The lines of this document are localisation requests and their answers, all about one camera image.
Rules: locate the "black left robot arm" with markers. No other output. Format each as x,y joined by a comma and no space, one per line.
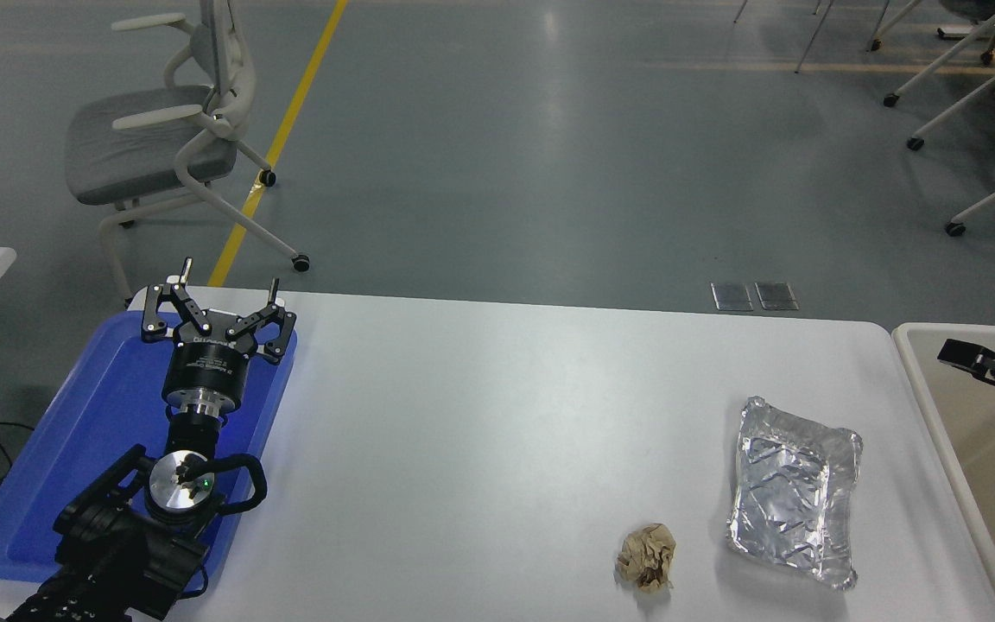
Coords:
117,553

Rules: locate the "metal floor plate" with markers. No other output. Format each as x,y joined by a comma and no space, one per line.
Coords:
731,296
776,295

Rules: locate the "thin metal table legs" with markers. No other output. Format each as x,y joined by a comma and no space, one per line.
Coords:
813,39

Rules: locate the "blue plastic tray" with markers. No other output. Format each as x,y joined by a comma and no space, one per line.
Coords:
91,432

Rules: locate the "grey white office chair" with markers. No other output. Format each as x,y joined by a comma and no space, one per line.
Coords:
135,142

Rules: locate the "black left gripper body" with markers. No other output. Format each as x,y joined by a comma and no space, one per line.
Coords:
204,367

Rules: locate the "silver foil tray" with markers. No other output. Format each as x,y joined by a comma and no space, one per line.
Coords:
795,492

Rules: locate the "crumpled tan paper ball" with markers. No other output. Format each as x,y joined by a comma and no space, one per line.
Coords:
646,557

